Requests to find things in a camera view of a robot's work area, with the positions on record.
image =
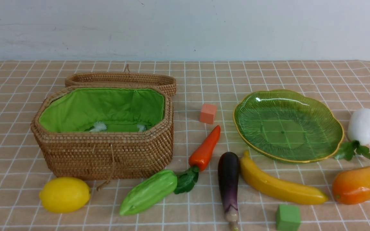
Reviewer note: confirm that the checkered beige tablecloth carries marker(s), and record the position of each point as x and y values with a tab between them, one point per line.
344	86

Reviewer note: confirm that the yellow plastic lemon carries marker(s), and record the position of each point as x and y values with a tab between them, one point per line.
65	195

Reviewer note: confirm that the green plastic bitter gourd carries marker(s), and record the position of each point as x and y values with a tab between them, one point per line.
148	193

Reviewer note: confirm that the white plastic radish with leaves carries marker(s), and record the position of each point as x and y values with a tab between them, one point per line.
358	136

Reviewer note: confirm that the orange foam cube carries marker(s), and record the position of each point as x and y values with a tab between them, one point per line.
208	113

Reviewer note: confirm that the yellow plastic banana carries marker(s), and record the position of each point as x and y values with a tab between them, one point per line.
278	188

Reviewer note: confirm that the woven wicker basket green lining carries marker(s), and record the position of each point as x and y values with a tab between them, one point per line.
102	133

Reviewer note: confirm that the woven wicker basket lid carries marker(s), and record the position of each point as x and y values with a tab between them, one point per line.
166	84

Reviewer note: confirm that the green glass leaf plate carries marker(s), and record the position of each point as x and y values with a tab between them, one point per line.
287	126

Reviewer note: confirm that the orange plastic mango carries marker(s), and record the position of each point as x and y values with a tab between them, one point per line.
352	186

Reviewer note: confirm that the purple plastic eggplant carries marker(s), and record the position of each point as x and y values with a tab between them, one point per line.
228	171

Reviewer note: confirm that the orange plastic carrot with leaves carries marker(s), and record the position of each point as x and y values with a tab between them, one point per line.
198	162

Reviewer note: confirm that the green foam cube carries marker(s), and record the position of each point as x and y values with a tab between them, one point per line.
288	218

